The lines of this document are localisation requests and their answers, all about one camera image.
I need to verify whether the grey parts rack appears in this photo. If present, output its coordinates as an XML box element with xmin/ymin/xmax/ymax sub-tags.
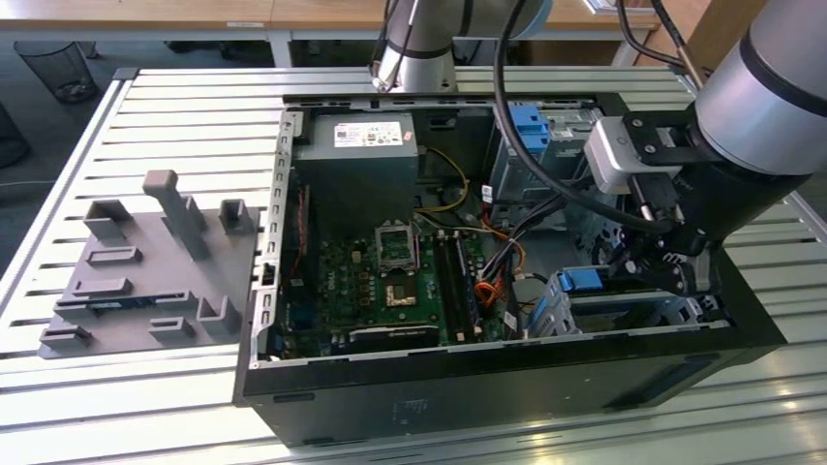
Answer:
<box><xmin>38</xmin><ymin>169</ymin><xmax>270</xmax><ymax>360</ymax></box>

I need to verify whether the black camera bracket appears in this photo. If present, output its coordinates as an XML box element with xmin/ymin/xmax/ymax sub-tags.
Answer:
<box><xmin>623</xmin><ymin>111</ymin><xmax>713</xmax><ymax>169</ymax></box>

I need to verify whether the metal drive cage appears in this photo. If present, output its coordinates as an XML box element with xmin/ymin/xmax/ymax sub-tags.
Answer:
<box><xmin>487</xmin><ymin>104</ymin><xmax>606</xmax><ymax>229</ymax></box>

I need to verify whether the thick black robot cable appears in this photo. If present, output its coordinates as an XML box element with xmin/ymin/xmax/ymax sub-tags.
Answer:
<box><xmin>492</xmin><ymin>0</ymin><xmax>686</xmax><ymax>233</ymax></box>

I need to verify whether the red orange yellow power wire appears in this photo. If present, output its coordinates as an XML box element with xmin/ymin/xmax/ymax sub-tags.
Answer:
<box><xmin>475</xmin><ymin>282</ymin><xmax>516</xmax><ymax>307</ymax></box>

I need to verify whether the black cable bundle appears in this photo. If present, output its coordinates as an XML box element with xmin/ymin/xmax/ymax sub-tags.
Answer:
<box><xmin>480</xmin><ymin>193</ymin><xmax>583</xmax><ymax>292</ymax></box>

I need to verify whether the blue drive carrier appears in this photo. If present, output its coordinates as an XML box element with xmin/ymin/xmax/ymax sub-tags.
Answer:
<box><xmin>507</xmin><ymin>102</ymin><xmax>551</xmax><ymax>152</ymax></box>

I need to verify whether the black RAM slot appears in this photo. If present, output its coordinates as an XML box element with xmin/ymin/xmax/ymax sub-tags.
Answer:
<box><xmin>450</xmin><ymin>231</ymin><xmax>476</xmax><ymax>340</ymax></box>
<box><xmin>459</xmin><ymin>231</ymin><xmax>486</xmax><ymax>338</ymax></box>
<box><xmin>442</xmin><ymin>231</ymin><xmax>468</xmax><ymax>342</ymax></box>
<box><xmin>434</xmin><ymin>231</ymin><xmax>459</xmax><ymax>343</ymax></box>

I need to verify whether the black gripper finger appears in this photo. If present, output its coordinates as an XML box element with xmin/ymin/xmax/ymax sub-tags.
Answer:
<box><xmin>608</xmin><ymin>250</ymin><xmax>658</xmax><ymax>288</ymax></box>
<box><xmin>654</xmin><ymin>250</ymin><xmax>699</xmax><ymax>297</ymax></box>

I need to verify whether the black PC case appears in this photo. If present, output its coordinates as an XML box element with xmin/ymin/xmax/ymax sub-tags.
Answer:
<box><xmin>231</xmin><ymin>90</ymin><xmax>789</xmax><ymax>450</ymax></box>

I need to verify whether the black mesh waste basket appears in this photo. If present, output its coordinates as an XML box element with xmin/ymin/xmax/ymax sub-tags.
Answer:
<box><xmin>12</xmin><ymin>40</ymin><xmax>103</xmax><ymax>104</ymax></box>

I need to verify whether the metal disk bay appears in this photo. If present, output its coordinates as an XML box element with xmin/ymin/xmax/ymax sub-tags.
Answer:
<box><xmin>526</xmin><ymin>265</ymin><xmax>735</xmax><ymax>340</ymax></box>

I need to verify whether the black graphics card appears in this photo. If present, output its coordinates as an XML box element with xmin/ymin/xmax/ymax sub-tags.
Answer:
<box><xmin>332</xmin><ymin>323</ymin><xmax>447</xmax><ymax>353</ymax></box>

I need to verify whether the brown wooden panel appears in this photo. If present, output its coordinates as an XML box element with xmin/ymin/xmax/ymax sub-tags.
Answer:
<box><xmin>644</xmin><ymin>0</ymin><xmax>770</xmax><ymax>86</ymax></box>

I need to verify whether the green motherboard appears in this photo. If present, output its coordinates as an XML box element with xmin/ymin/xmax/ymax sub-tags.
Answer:
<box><xmin>276</xmin><ymin>212</ymin><xmax>518</xmax><ymax>359</ymax></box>

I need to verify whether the CPU socket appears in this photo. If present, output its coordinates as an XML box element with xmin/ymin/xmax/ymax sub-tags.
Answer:
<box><xmin>384</xmin><ymin>280</ymin><xmax>420</xmax><ymax>309</ymax></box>

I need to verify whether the wooden desk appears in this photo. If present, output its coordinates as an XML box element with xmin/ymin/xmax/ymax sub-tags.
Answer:
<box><xmin>0</xmin><ymin>0</ymin><xmax>660</xmax><ymax>69</ymax></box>

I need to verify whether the yellow black power cable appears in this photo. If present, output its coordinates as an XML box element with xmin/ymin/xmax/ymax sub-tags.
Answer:
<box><xmin>412</xmin><ymin>144</ymin><xmax>471</xmax><ymax>214</ymax></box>

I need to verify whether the grey power supply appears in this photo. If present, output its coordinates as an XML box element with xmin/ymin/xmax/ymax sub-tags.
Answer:
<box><xmin>294</xmin><ymin>111</ymin><xmax>422</xmax><ymax>229</ymax></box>

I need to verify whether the metal socket cover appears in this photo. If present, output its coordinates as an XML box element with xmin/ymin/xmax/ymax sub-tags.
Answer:
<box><xmin>374</xmin><ymin>218</ymin><xmax>422</xmax><ymax>275</ymax></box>

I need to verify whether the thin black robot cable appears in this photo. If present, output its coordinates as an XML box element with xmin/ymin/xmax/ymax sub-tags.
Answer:
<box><xmin>612</xmin><ymin>0</ymin><xmax>706</xmax><ymax>81</ymax></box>
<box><xmin>648</xmin><ymin>0</ymin><xmax>713</xmax><ymax>91</ymax></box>

